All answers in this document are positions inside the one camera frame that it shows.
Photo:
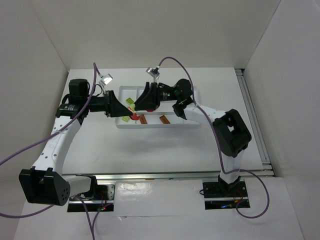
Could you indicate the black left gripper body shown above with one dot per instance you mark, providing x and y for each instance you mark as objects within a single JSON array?
[{"x": 108, "y": 103}]

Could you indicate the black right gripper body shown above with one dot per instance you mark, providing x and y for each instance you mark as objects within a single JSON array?
[{"x": 154, "y": 95}]

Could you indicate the yellow-green square lego brick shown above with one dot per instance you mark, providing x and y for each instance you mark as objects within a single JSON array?
[{"x": 126, "y": 118}]

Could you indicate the pale yellow lego brick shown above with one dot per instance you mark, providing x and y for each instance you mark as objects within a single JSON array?
[{"x": 129, "y": 101}]

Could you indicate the red and yellow lego block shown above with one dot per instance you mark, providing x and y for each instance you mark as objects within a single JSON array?
[{"x": 134, "y": 115}]

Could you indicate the orange lego plate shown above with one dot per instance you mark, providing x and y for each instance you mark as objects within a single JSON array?
[
  {"x": 164, "y": 120},
  {"x": 142, "y": 119}
]

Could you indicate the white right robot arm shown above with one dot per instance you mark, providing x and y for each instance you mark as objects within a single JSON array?
[{"x": 229, "y": 129}]

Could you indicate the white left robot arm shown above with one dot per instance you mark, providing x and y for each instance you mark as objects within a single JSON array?
[{"x": 43, "y": 182}]

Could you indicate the white divided sorting tray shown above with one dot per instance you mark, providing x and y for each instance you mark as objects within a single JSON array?
[{"x": 152, "y": 118}]

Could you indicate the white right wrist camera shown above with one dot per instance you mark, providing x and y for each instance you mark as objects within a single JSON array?
[{"x": 154, "y": 73}]

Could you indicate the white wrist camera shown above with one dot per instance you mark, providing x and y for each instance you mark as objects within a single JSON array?
[
  {"x": 105, "y": 80},
  {"x": 154, "y": 73}
]

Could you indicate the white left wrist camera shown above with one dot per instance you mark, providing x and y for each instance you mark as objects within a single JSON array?
[{"x": 105, "y": 80}]

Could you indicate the aluminium front rail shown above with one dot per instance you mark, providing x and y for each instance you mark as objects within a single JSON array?
[{"x": 158, "y": 176}]

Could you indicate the aluminium side rail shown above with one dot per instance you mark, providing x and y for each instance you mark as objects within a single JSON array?
[{"x": 267, "y": 170}]

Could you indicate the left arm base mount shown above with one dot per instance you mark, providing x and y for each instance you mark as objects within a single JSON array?
[{"x": 102, "y": 200}]

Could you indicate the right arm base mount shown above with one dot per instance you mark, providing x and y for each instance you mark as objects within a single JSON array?
[{"x": 216, "y": 199}]

